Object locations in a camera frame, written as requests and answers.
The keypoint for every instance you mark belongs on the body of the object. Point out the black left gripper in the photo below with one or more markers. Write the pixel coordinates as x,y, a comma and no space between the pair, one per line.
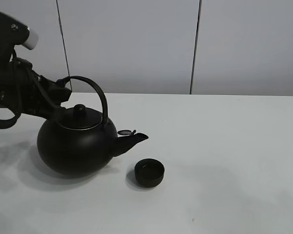
23,91

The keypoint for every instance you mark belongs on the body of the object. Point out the black round teapot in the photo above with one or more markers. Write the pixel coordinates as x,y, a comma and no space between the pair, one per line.
83,140

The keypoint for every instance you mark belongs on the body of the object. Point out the small black teacup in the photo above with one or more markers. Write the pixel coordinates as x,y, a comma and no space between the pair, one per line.
149,172

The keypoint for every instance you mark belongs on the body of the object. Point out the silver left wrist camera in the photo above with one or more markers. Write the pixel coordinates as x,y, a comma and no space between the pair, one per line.
15,32

